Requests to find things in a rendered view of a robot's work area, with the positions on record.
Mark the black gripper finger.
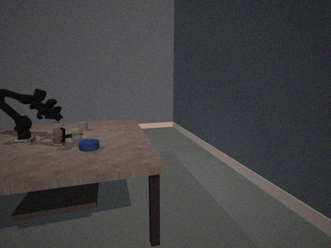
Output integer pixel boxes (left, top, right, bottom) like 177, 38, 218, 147
45, 110, 59, 120
54, 109, 63, 119

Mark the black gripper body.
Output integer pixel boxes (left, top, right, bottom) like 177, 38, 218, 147
37, 103, 62, 119

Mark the blue cylinder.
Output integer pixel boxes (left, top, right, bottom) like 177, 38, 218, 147
79, 139, 99, 151

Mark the french press with black knob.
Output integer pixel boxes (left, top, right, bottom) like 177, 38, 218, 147
52, 122, 66, 146

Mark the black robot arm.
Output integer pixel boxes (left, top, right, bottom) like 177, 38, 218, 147
0, 89, 57, 140

